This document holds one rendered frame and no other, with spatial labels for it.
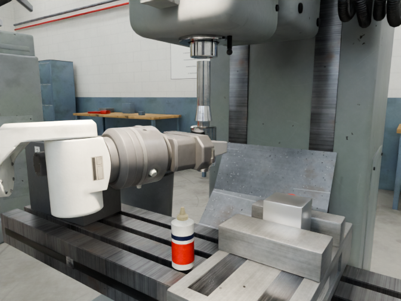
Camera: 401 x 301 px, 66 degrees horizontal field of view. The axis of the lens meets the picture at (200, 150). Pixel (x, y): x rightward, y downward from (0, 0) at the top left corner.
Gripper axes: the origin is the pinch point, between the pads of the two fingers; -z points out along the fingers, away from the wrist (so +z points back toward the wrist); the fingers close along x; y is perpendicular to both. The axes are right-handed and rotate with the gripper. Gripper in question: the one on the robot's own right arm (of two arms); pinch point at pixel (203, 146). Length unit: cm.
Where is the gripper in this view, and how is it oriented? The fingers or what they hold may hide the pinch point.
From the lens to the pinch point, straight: 56.1
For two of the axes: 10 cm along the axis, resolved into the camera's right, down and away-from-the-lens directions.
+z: -7.4, 1.1, -6.6
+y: -0.1, 9.9, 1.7
